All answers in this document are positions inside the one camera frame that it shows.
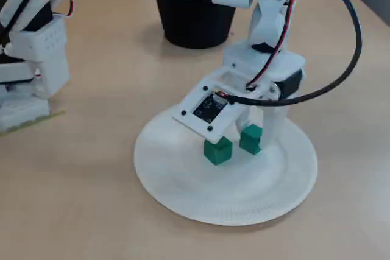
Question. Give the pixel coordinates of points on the green base mounting tape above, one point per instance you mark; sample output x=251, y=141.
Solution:
x=45, y=118

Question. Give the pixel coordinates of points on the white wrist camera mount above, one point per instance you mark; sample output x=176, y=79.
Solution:
x=189, y=111

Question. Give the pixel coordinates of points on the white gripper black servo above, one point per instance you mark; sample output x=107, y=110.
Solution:
x=276, y=119

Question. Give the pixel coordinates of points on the white paper plate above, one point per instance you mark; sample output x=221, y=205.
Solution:
x=228, y=193

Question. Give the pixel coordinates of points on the green block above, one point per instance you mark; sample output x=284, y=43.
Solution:
x=250, y=141
x=217, y=152

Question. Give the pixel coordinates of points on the black round pot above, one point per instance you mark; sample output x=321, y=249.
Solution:
x=195, y=25

